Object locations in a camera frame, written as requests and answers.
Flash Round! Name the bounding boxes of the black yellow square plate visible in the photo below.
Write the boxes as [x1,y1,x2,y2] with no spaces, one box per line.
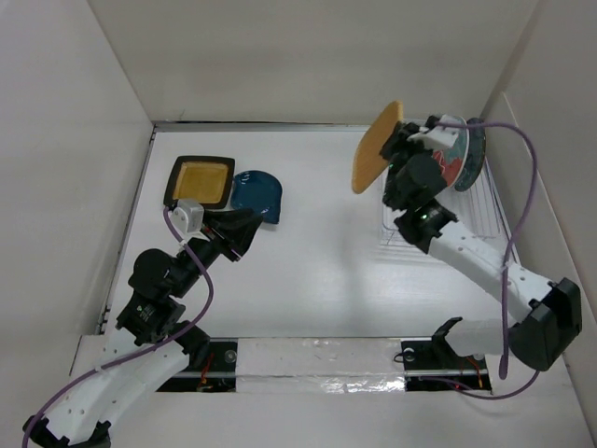
[163,156,235,210]

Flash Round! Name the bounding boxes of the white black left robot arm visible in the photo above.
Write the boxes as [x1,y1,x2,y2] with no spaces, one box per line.
[21,200,263,447]

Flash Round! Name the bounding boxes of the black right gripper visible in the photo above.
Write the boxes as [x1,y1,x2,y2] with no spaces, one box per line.
[379,120,435,208]

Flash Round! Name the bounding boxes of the red teal round plate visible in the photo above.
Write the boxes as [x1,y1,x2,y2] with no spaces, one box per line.
[433,126,470,188]

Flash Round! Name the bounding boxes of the white wire dish rack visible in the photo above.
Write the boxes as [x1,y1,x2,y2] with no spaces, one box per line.
[376,153,507,248]

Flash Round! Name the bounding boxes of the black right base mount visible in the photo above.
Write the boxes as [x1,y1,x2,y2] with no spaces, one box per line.
[394,339,493,392]

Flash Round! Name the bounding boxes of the teal round floral plate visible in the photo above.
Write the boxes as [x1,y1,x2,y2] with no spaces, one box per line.
[453,128,486,192]

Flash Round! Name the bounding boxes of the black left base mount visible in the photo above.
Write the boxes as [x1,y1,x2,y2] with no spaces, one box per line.
[157,338,238,393]

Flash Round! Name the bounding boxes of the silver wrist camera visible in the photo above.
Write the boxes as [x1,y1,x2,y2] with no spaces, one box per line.
[163,199,205,242]
[407,115,462,151]

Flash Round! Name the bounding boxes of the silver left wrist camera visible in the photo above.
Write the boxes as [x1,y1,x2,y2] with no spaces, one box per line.
[163,199,205,242]

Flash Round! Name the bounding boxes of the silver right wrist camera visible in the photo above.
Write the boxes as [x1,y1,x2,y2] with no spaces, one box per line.
[407,115,462,151]

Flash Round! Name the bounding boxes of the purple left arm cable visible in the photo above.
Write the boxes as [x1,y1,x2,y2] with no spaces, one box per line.
[21,207,215,448]

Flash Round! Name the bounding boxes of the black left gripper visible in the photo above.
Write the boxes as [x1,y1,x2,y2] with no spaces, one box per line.
[172,207,263,296]

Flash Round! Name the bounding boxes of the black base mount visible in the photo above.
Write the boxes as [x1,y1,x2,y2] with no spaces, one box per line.
[394,339,493,392]
[157,338,238,393]

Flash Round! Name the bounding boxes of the woven bamboo square tray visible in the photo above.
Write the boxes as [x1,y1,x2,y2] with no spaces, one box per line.
[352,101,403,194]

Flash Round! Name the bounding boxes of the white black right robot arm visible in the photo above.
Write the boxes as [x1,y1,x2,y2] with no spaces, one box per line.
[380,117,582,371]

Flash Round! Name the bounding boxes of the dark blue heart-shaped plate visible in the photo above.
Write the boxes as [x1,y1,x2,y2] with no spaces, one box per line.
[229,170,283,225]

